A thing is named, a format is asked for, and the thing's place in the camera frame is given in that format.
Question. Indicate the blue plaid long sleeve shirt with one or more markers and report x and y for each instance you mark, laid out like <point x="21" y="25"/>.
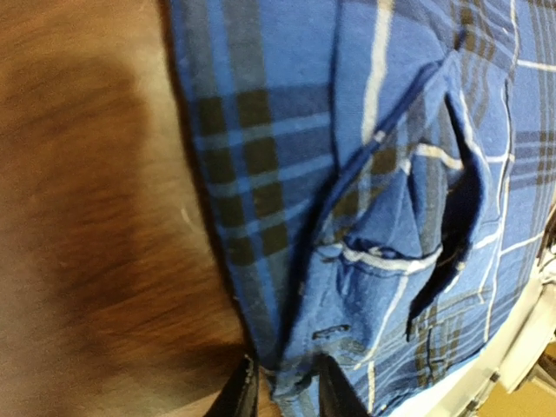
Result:
<point x="380" y="174"/>

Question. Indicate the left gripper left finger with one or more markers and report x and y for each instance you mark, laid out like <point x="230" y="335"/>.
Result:
<point x="239" y="396"/>

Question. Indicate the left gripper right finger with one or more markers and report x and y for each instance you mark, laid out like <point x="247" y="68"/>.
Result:
<point x="337" y="397"/>

